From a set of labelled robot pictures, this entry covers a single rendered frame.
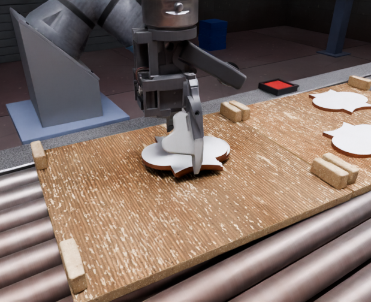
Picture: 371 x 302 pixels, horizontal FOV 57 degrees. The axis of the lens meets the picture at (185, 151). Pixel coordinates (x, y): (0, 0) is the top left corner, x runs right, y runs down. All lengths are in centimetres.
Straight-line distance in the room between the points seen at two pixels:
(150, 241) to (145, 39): 26
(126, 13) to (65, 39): 16
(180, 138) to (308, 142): 28
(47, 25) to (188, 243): 63
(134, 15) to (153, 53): 42
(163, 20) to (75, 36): 47
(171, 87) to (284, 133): 30
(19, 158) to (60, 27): 34
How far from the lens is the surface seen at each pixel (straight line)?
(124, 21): 90
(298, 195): 54
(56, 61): 88
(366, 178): 62
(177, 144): 49
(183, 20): 46
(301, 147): 67
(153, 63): 48
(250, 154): 62
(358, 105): 88
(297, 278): 44
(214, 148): 58
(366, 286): 46
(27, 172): 65
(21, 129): 94
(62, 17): 90
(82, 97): 91
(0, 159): 72
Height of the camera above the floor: 124
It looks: 30 degrees down
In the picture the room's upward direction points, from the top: straight up
